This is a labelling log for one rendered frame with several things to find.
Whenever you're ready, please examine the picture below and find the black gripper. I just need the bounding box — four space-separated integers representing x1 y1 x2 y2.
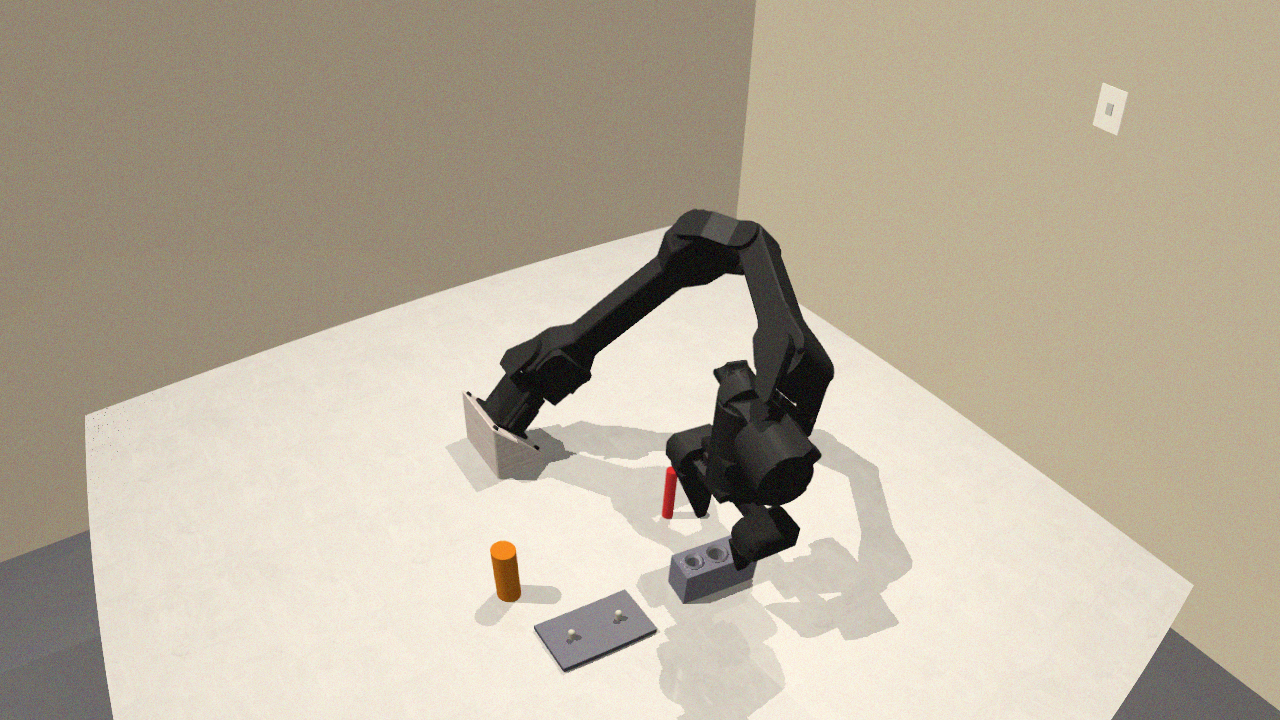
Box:
666 423 800 571

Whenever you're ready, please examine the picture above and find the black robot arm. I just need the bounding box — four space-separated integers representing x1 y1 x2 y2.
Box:
475 208 835 507

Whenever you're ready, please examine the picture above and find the red peg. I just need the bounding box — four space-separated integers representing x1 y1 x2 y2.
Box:
662 468 677 518

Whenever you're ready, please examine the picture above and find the orange cylinder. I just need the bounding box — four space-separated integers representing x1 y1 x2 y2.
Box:
490 541 521 602

